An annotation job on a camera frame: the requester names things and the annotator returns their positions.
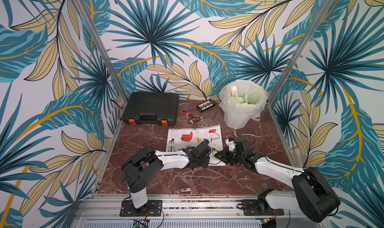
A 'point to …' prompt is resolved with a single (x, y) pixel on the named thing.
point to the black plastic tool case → (151, 107)
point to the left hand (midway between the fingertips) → (205, 162)
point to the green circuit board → (137, 226)
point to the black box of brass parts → (205, 105)
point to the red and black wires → (186, 111)
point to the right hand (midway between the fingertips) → (214, 154)
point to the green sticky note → (214, 152)
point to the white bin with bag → (241, 100)
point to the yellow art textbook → (181, 138)
